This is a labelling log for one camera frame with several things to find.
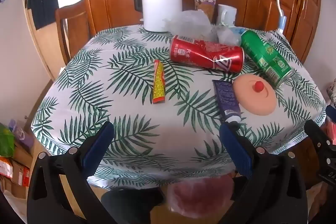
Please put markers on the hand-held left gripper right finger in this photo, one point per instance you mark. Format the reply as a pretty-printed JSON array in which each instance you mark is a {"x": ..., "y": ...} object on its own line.
[{"x": 236, "y": 145}]

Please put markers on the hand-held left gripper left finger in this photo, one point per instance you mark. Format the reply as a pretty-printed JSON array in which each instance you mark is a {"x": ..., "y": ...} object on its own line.
[{"x": 98, "y": 142}]

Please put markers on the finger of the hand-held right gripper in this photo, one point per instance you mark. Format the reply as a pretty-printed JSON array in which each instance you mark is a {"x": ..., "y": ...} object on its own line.
[
  {"x": 328, "y": 174},
  {"x": 319, "y": 137}
]

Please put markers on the bin with pink bag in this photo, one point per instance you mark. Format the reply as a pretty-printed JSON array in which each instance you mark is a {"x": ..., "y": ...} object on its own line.
[{"x": 199, "y": 195}]

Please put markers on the clear plastic bag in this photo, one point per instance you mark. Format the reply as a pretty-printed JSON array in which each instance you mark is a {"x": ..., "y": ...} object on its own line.
[
  {"x": 227, "y": 35},
  {"x": 189, "y": 22}
]

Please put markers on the palm leaf print tablecloth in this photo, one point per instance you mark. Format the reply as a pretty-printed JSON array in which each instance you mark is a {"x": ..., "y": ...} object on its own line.
[{"x": 131, "y": 134}]

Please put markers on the peach silicone lid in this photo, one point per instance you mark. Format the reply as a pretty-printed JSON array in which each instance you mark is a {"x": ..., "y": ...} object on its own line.
[{"x": 252, "y": 102}]

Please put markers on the purple squeeze tube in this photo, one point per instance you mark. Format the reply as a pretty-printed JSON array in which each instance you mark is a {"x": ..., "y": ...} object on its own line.
[{"x": 225, "y": 98}]

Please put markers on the dark round object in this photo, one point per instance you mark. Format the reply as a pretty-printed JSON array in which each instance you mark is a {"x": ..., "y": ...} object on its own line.
[{"x": 131, "y": 205}]

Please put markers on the cardboard boxes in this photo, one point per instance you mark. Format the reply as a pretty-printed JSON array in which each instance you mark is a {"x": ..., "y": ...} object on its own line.
[{"x": 18, "y": 171}]

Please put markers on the yellow red wrapper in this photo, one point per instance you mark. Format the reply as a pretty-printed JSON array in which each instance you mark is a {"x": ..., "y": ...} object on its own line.
[{"x": 158, "y": 82}]

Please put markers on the green plastic bag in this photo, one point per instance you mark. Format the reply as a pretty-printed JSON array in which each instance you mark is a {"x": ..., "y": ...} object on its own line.
[{"x": 5, "y": 140}]

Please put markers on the green drink can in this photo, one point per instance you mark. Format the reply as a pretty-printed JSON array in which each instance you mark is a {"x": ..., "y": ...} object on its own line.
[{"x": 265, "y": 56}]

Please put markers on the red drink can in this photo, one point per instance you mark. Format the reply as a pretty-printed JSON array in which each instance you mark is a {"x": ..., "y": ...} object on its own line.
[{"x": 199, "y": 52}]

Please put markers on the wooden chair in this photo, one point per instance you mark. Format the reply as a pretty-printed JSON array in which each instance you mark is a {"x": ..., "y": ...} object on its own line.
[{"x": 76, "y": 22}]

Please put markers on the white mug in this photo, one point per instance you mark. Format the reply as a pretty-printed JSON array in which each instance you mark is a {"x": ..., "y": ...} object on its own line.
[{"x": 226, "y": 15}]

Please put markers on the printed paper cup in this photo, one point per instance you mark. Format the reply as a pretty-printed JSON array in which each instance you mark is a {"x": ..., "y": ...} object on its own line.
[{"x": 204, "y": 6}]

